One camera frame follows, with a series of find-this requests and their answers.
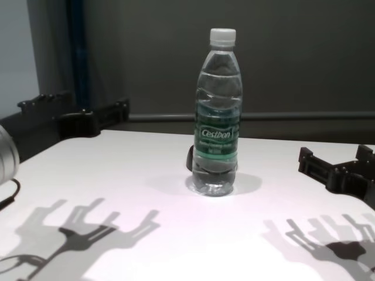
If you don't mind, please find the black cable with metal plug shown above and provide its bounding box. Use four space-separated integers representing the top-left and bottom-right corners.
0 177 22 211

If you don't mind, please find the clear water bottle green label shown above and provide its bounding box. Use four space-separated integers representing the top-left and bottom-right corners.
191 28 244 197

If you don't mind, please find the blue vertical frame post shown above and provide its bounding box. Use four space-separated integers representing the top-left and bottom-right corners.
66 0 92 108

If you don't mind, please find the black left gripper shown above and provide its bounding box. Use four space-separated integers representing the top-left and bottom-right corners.
0 91 131 164

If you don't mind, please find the grey horizontal rail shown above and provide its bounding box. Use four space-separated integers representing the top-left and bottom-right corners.
128 112 375 123

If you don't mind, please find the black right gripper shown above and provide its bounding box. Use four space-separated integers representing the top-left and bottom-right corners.
298 145 375 211

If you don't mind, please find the green YES button black base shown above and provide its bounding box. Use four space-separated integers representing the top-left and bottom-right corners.
184 144 195 173

